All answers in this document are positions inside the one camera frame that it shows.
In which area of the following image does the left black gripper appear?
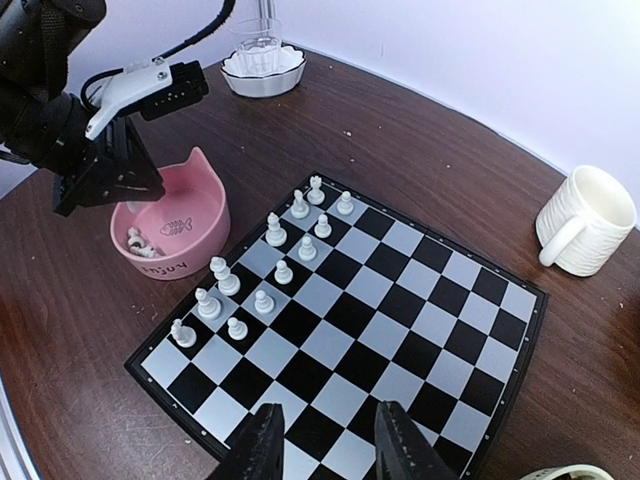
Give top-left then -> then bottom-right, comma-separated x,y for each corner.
52,117 -> 165,216

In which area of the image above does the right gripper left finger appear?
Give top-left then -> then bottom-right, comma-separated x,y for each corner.
207,403 -> 285,480

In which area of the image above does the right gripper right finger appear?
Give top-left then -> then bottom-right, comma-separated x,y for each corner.
374,401 -> 458,480

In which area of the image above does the white pawn six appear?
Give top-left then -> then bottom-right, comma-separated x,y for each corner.
227,317 -> 248,341

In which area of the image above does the white queen piece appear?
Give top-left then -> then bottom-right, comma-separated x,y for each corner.
209,256 -> 241,296

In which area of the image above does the white pawn five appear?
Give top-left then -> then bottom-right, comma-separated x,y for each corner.
254,289 -> 275,315

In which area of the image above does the white knight piece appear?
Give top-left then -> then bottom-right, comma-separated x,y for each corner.
290,189 -> 310,219

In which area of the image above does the white rook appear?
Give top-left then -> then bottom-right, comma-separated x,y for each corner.
307,175 -> 325,205

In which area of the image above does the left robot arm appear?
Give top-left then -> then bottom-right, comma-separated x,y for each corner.
1,1 -> 165,216

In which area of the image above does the black white chess board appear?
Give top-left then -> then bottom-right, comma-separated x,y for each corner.
126,179 -> 547,479

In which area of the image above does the pink bowl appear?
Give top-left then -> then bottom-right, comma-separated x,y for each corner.
110,147 -> 231,281

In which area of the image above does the cream bowl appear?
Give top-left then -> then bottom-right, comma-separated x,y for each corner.
521,464 -> 613,480

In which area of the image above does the white pawn four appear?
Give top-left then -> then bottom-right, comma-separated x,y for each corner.
274,260 -> 293,285

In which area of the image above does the clear glass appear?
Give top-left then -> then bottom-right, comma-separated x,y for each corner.
229,18 -> 282,77

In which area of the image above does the white pawn three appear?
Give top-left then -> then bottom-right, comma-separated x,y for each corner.
298,235 -> 317,262

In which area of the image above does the white pawn two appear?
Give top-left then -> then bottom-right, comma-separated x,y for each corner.
314,214 -> 332,239

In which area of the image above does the white pawn one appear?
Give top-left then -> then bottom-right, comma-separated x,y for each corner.
336,191 -> 354,216

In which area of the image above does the cream ribbed mug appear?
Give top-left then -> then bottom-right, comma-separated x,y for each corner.
535,165 -> 637,277

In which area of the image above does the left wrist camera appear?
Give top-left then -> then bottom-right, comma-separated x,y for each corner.
85,57 -> 209,140

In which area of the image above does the left aluminium frame post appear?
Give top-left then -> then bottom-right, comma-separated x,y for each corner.
257,0 -> 278,26

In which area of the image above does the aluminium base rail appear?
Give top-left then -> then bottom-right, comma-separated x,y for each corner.
0,383 -> 40,479

